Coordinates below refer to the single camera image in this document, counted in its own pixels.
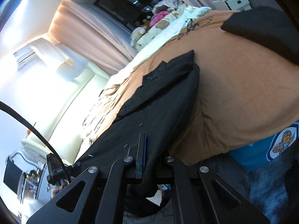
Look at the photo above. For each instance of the cream padded headboard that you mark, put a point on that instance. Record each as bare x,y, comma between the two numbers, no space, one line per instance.
77,112

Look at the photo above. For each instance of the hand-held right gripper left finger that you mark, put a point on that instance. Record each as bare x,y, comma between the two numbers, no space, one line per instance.
141,154

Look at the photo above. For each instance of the pink cloth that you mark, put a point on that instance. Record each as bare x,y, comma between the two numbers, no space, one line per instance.
160,16

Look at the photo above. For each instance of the white air conditioner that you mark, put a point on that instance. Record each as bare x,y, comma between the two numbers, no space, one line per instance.
24,57

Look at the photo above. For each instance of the person's legs in grey pants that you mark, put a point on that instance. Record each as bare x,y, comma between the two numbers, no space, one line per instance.
222,179

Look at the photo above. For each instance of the folded black clothes pile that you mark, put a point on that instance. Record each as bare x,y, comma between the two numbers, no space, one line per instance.
261,28

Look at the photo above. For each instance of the brown duvet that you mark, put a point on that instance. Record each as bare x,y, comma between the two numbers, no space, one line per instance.
233,98

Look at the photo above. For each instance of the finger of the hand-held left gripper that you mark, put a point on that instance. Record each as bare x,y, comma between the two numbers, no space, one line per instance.
74,165

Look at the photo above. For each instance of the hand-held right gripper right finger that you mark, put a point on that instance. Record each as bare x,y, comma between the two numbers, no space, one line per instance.
174,168

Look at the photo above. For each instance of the person's left hand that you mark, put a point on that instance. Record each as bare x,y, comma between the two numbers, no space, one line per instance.
62,184

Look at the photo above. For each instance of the white teddy bear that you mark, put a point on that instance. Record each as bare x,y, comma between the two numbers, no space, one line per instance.
161,31

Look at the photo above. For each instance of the folded white pillow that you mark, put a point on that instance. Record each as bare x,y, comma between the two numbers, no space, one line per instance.
32,144

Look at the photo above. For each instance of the grey fluffy rug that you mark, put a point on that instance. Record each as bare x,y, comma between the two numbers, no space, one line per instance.
268,186

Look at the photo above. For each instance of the white nightstand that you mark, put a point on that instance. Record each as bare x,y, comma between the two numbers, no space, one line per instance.
236,2

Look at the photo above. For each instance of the beige plush toy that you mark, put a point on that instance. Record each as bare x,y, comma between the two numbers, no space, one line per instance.
137,33

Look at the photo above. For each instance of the pale green blanket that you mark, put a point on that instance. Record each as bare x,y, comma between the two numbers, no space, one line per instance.
144,53

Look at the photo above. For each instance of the floral clothes pile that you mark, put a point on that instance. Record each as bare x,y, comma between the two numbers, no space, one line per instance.
170,1

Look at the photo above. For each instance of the black rectangular panel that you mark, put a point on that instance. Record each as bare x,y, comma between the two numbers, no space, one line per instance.
12,175

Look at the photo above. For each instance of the black button shirt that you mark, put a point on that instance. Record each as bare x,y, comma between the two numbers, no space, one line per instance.
151,109

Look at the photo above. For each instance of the dark hanging coat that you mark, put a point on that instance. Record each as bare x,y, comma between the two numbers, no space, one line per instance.
109,0

